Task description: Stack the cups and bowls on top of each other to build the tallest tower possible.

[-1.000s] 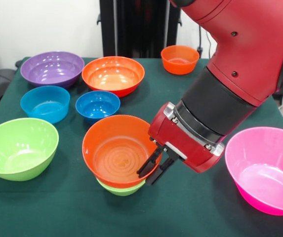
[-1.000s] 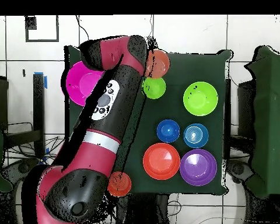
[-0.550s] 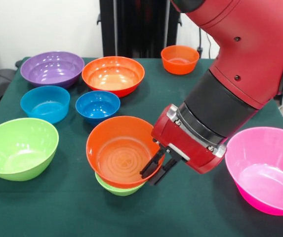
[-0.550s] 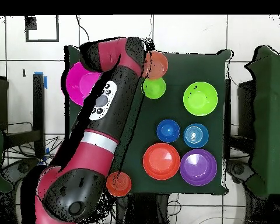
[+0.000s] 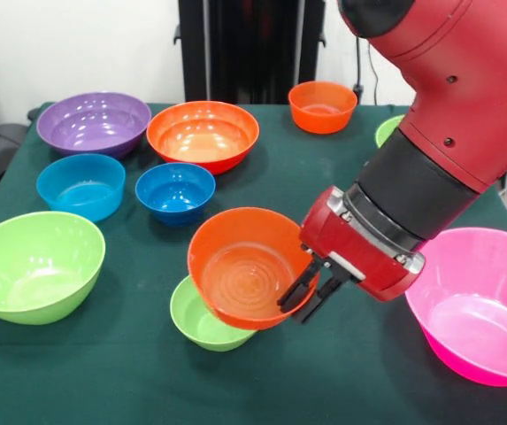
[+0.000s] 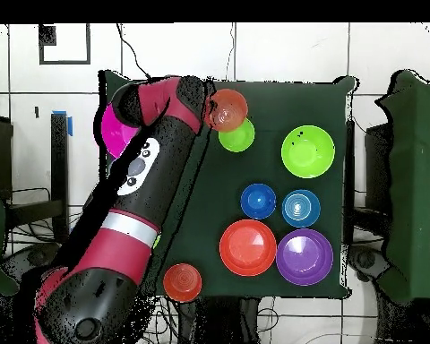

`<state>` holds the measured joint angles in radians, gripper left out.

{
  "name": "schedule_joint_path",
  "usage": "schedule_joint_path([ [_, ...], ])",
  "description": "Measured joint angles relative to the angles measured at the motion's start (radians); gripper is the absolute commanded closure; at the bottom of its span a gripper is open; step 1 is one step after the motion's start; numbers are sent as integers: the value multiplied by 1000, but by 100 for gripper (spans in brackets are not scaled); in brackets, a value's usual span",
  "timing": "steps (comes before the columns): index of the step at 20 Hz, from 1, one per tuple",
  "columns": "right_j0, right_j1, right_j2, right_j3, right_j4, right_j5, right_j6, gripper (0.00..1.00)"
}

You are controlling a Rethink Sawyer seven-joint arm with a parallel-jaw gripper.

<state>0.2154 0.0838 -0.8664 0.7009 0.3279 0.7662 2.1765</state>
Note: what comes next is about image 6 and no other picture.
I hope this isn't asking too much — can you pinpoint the small dark blue bowl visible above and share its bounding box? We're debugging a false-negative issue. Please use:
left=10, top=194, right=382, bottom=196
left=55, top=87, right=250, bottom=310
left=240, top=183, right=278, bottom=220

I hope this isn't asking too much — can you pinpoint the small green bowl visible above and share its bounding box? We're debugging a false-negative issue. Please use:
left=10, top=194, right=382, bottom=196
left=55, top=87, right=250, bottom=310
left=218, top=117, right=256, bottom=153

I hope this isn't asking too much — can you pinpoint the large orange bowl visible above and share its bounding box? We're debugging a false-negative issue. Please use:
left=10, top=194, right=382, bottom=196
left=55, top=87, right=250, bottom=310
left=219, top=219, right=278, bottom=278

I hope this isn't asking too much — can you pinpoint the small translucent orange bowl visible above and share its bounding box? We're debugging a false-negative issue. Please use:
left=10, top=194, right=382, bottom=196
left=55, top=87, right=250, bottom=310
left=162, top=262, right=203, bottom=303
left=205, top=88, right=249, bottom=133

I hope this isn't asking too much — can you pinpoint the purple bowl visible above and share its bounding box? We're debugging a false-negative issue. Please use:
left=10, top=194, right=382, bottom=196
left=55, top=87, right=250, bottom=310
left=275, top=228, right=334, bottom=287

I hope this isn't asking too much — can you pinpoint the light blue translucent bowl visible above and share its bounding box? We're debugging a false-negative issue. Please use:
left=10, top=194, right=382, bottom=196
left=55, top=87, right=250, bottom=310
left=281, top=189, right=322, bottom=229

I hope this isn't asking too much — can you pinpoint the large pink bowl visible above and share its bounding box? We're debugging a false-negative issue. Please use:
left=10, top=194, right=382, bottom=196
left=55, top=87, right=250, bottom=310
left=100, top=102, right=142, bottom=159

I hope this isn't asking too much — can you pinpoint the dark green table cloth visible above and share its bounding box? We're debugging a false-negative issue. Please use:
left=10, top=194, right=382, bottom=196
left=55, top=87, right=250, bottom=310
left=99, top=69, right=356, bottom=300

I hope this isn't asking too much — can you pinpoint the blue tape strip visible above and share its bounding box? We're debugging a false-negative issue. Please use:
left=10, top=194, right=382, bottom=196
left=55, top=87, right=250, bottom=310
left=52, top=109, right=73, bottom=137

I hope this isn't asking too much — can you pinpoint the black office chair base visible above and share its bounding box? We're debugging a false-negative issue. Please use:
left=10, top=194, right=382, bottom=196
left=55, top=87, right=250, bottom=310
left=1, top=243, right=62, bottom=288
left=347, top=245, right=391, bottom=284

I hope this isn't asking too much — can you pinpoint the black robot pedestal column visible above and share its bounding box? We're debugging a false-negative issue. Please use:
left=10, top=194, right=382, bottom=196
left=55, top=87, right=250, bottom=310
left=196, top=297, right=262, bottom=344

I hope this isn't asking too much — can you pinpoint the tangle of floor cables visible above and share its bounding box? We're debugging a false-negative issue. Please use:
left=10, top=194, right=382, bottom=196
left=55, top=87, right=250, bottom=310
left=3, top=185, right=194, bottom=344

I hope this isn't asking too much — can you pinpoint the black floor cable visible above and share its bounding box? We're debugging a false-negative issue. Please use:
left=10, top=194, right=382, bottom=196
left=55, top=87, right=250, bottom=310
left=115, top=23, right=155, bottom=81

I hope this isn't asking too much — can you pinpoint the black floor frame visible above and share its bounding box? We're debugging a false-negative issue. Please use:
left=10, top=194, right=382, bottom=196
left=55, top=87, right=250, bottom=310
left=38, top=23, right=91, bottom=65

